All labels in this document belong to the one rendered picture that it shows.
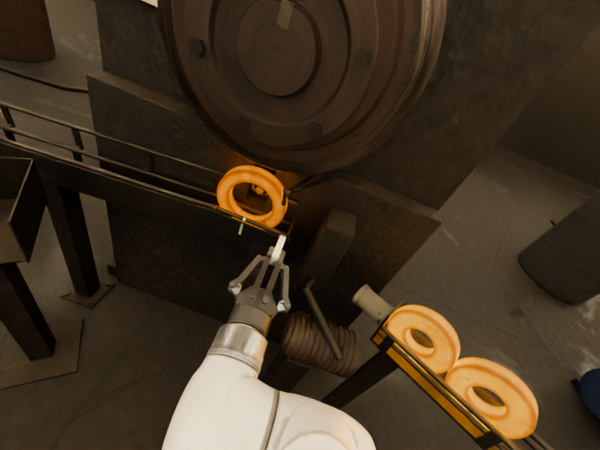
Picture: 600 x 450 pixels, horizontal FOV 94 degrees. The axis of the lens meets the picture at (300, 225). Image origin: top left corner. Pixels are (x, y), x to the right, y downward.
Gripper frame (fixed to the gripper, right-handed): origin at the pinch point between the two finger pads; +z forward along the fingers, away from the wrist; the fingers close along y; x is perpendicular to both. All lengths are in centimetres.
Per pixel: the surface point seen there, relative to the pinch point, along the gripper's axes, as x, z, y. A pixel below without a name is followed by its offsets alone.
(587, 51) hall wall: 62, 626, 377
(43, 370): -72, -25, -57
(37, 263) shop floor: -75, 7, -91
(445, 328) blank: 4.3, -6.3, 38.5
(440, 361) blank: -2.2, -10.1, 41.4
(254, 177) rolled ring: 7.6, 11.9, -11.5
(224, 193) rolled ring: -0.3, 11.1, -17.9
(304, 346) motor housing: -23.1, -8.4, 16.5
